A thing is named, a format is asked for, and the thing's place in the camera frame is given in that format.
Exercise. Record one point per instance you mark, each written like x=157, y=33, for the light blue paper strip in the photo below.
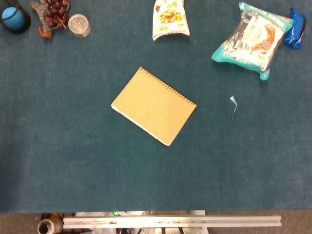
x=232, y=98

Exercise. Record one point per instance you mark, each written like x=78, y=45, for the brown spiral notebook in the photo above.
x=153, y=104

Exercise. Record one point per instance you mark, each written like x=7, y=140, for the teal felt table cloth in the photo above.
x=73, y=146

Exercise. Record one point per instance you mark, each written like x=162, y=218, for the white nut snack bag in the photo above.
x=170, y=19

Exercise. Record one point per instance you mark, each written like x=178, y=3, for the clear round jar of clips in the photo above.
x=78, y=24

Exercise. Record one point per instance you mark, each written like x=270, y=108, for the teal shrimp snack multipack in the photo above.
x=253, y=41

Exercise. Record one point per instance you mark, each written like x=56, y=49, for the grey knit glove orange cuff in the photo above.
x=46, y=29

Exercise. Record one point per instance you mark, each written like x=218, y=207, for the brown tape roll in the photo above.
x=57, y=225

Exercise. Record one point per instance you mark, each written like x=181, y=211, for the dark red grape bunch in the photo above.
x=54, y=11

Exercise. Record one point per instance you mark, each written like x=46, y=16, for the black mesh pen holder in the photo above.
x=28, y=22

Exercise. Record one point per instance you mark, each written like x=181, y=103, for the blue snack packet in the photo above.
x=293, y=36

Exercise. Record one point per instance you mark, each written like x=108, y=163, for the blue ball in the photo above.
x=12, y=18

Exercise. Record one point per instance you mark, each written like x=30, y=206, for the aluminium extrusion rail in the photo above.
x=170, y=221

